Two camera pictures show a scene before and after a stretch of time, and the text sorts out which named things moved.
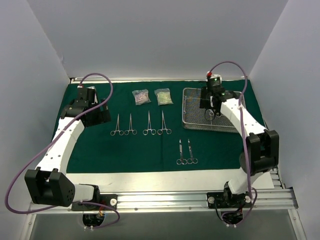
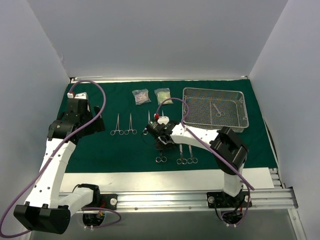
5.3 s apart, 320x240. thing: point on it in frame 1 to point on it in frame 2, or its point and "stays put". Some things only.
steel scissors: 211,114 to 163,159
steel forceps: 121,132 stays put
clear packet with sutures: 141,96 stays put
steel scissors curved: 192,160 stays put
